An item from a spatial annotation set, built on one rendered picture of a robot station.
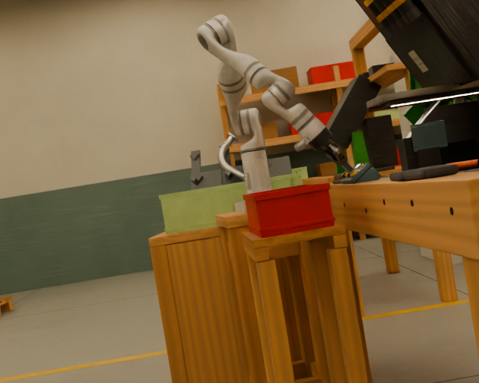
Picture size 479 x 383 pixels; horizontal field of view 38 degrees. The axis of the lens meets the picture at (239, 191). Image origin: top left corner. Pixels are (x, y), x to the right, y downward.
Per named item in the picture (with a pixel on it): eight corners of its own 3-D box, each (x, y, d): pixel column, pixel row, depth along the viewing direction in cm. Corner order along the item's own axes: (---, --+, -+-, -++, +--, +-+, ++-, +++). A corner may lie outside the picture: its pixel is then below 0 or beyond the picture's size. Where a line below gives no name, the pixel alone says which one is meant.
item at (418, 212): (479, 261, 124) (466, 179, 124) (317, 223, 274) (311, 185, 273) (553, 248, 125) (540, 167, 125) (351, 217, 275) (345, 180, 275)
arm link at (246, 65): (245, 75, 209) (267, 61, 211) (191, 24, 219) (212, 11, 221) (246, 93, 217) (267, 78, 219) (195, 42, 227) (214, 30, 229)
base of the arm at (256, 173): (249, 199, 249) (241, 153, 249) (247, 200, 258) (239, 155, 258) (274, 194, 249) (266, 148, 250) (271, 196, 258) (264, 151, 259)
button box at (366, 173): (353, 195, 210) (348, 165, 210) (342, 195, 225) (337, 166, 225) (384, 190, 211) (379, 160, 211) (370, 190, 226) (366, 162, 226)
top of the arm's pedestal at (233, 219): (226, 229, 236) (225, 217, 235) (217, 225, 267) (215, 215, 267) (317, 213, 240) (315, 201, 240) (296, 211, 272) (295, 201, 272)
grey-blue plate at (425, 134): (419, 175, 190) (411, 125, 190) (417, 175, 192) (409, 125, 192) (452, 169, 191) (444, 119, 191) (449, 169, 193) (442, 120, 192)
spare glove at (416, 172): (470, 172, 156) (468, 160, 156) (429, 178, 153) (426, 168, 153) (426, 175, 175) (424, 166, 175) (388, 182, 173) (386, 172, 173)
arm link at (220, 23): (217, 7, 223) (234, 66, 243) (194, 23, 221) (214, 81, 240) (234, 18, 218) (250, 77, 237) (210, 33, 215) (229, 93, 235)
